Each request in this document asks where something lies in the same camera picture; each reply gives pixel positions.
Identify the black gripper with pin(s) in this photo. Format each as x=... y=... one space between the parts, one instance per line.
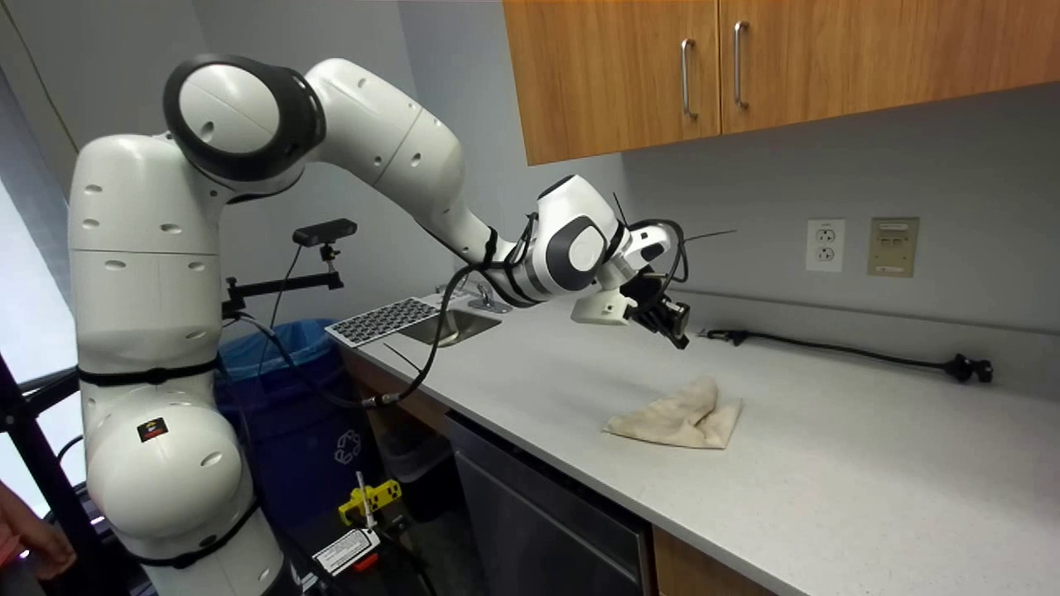
x=648 y=300

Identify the beige stained towel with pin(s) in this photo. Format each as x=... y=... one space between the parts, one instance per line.
x=679 y=417

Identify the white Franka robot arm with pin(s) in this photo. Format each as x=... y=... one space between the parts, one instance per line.
x=145 y=284

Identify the person hand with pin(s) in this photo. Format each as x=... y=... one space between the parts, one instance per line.
x=28 y=533

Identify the white electrical outlet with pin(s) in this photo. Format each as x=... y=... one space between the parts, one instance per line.
x=827 y=245

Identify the chrome faucet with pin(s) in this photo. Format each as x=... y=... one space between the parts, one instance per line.
x=469 y=294

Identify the steel sink basin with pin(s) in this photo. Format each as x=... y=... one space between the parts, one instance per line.
x=452 y=325

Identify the dark steel dishwasher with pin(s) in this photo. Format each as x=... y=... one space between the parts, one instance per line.
x=542 y=517

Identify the wooden base cabinet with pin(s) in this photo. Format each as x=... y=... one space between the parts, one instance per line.
x=696 y=570

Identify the narrow wooden cabinet door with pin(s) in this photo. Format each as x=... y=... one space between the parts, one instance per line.
x=616 y=67

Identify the wooden sink cabinet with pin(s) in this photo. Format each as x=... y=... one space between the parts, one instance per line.
x=383 y=393

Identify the wide wooden cabinet door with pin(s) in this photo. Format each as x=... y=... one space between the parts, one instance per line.
x=881 y=53

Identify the yellow clamp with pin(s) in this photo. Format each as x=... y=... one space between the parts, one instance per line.
x=370 y=500

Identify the blue recycling bin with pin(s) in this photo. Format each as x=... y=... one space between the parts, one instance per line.
x=300 y=431

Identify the white and red device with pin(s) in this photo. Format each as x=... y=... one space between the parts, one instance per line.
x=348 y=546

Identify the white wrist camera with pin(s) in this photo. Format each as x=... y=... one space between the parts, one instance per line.
x=598 y=304

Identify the beige wall plate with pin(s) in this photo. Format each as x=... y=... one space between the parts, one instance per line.
x=893 y=245

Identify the black exterior camera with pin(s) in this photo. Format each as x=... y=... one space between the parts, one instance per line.
x=325 y=233

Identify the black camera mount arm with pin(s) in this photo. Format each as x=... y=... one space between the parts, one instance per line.
x=286 y=284

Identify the black metal stand frame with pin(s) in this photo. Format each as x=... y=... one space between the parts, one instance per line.
x=35 y=442

